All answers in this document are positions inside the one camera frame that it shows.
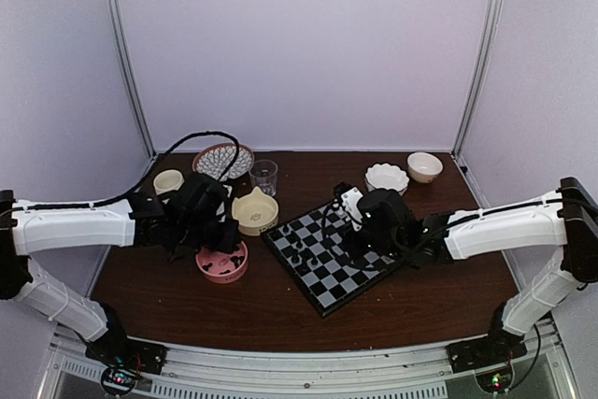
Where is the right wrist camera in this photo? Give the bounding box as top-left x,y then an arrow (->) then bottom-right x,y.
333,182 -> 363,232

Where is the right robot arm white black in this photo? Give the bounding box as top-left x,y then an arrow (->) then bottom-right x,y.
335,178 -> 597,363

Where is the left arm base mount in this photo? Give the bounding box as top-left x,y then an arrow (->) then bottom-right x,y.
83,333 -> 167,375

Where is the clear drinking glass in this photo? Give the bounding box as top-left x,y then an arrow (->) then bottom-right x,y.
249,160 -> 278,197

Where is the cream cat-shaped bowl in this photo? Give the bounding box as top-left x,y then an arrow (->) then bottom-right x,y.
232,187 -> 279,236

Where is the right aluminium frame post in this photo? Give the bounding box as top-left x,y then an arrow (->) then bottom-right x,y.
451,0 -> 504,160

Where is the left aluminium frame post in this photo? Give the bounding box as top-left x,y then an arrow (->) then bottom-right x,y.
107,0 -> 156,159

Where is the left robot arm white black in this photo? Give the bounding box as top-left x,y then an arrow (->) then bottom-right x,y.
1,173 -> 240,365

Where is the black white chessboard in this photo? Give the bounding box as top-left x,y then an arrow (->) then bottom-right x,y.
262,201 -> 400,317

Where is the aluminium front rail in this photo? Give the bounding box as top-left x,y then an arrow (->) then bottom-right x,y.
33,319 -> 582,398

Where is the white mug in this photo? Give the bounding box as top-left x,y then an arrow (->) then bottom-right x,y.
153,169 -> 184,195

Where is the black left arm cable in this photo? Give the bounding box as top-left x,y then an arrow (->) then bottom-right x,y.
13,130 -> 241,211

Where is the aluminium frame post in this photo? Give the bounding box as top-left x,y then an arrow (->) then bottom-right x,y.
451,0 -> 504,160
107,0 -> 156,159

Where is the pink cat-shaped bowl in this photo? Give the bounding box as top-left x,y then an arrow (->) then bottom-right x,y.
195,241 -> 249,284

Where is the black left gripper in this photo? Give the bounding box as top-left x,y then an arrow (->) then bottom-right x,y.
176,217 -> 240,254

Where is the cream round bowl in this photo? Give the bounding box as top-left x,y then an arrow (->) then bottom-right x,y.
406,151 -> 444,184

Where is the patterned ceramic plate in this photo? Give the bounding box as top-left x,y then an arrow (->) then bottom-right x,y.
192,143 -> 254,182

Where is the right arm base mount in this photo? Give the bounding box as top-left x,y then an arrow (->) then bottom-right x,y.
446,336 -> 528,373

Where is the white scalloped bowl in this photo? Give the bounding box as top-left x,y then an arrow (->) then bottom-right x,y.
364,163 -> 409,195

